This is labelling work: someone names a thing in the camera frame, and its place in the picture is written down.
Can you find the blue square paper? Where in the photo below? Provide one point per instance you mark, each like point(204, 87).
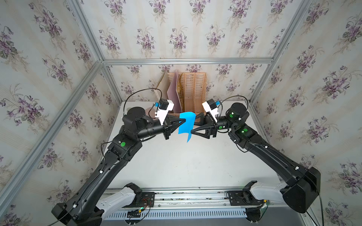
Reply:
point(188, 125)

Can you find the beige folder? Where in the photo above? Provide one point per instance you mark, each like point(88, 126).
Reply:
point(163, 86)

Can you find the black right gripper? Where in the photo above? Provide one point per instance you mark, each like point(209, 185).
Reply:
point(214, 127)

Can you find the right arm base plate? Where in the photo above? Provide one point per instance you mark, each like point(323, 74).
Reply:
point(243, 198)

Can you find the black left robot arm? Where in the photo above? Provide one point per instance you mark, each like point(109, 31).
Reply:
point(87, 207)

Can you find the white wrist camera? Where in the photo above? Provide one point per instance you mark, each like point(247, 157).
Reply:
point(211, 107)
point(163, 107)

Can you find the patterned yellow book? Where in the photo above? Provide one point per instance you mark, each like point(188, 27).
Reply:
point(180, 90)

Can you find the pink folder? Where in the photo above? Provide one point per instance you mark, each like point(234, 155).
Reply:
point(172, 91)

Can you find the peach plastic file organizer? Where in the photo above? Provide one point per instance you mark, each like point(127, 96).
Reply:
point(194, 92)

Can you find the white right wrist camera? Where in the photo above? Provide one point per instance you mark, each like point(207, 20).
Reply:
point(211, 107)

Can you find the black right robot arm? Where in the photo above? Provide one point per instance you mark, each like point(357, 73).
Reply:
point(300, 186)

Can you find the pink pencil case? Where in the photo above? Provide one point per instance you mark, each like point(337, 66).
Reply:
point(152, 113)

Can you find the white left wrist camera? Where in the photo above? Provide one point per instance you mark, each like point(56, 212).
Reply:
point(163, 107)

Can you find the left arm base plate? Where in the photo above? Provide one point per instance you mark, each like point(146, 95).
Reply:
point(144, 199)

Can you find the aluminium mounting rail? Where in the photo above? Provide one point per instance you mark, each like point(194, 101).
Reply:
point(211, 197)

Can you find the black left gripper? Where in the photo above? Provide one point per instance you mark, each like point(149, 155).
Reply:
point(170, 120)

